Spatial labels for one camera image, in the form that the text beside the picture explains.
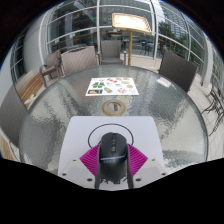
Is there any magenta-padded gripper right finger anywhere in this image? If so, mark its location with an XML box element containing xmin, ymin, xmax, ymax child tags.
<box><xmin>127</xmin><ymin>143</ymin><xmax>168</xmax><ymax>190</ymax></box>

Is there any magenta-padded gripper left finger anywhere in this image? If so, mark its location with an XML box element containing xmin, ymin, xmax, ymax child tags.
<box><xmin>58</xmin><ymin>143</ymin><xmax>101</xmax><ymax>190</ymax></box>

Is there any black computer mouse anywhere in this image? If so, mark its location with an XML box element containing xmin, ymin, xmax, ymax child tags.
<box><xmin>97</xmin><ymin>132</ymin><xmax>130</xmax><ymax>184</ymax></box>

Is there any white mouse pad with outline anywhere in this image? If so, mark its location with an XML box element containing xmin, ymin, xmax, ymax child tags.
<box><xmin>58</xmin><ymin>115</ymin><xmax>164</xmax><ymax>191</ymax></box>

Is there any beige tape roll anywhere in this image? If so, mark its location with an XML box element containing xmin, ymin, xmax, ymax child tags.
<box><xmin>101</xmin><ymin>99</ymin><xmax>127</xmax><ymax>117</ymax></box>

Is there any colourful printed picture sheet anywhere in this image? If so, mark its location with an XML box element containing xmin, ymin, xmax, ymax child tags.
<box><xmin>85</xmin><ymin>77</ymin><xmax>140</xmax><ymax>97</ymax></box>

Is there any wooden slat bench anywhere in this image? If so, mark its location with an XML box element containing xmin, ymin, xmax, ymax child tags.
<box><xmin>14</xmin><ymin>69</ymin><xmax>46</xmax><ymax>105</ymax></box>
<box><xmin>0</xmin><ymin>133</ymin><xmax>18</xmax><ymax>162</ymax></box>

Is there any grey wicker chair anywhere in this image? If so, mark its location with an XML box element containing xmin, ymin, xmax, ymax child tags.
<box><xmin>0</xmin><ymin>84</ymin><xmax>30</xmax><ymax>162</ymax></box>
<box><xmin>99</xmin><ymin>39</ymin><xmax>128</xmax><ymax>66</ymax></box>
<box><xmin>39</xmin><ymin>49</ymin><xmax>63</xmax><ymax>80</ymax></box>
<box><xmin>158</xmin><ymin>49</ymin><xmax>198</xmax><ymax>93</ymax></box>
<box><xmin>59</xmin><ymin>45</ymin><xmax>100</xmax><ymax>76</ymax></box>

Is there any dark metal outdoor furniture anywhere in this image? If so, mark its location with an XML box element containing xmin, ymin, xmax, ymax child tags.
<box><xmin>201</xmin><ymin>79</ymin><xmax>224</xmax><ymax>135</ymax></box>

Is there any gold framed menu stand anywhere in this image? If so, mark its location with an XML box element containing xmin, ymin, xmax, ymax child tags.
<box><xmin>111</xmin><ymin>12</ymin><xmax>153</xmax><ymax>67</ymax></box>

